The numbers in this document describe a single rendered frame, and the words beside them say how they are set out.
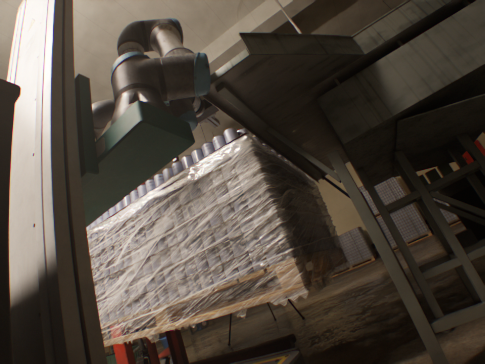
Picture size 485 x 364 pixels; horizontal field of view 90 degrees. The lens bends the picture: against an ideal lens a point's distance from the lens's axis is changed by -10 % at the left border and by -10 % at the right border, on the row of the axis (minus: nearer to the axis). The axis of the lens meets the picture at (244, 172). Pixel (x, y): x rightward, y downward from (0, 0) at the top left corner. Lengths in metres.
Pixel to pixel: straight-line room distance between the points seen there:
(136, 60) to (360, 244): 8.07
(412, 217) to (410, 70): 7.53
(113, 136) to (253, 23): 4.83
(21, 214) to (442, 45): 1.33
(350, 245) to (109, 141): 8.11
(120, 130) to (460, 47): 1.09
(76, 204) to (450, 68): 1.15
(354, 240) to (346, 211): 2.01
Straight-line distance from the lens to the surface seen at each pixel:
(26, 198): 0.69
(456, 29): 1.23
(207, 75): 0.75
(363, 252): 8.44
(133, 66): 0.74
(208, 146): 1.32
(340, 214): 10.24
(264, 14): 5.33
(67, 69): 0.80
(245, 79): 0.92
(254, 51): 0.87
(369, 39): 1.19
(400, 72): 1.12
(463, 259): 1.43
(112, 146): 0.61
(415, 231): 8.50
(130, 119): 0.58
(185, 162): 1.38
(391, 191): 8.52
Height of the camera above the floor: 0.46
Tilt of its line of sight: 23 degrees up
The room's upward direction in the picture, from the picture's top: 22 degrees counter-clockwise
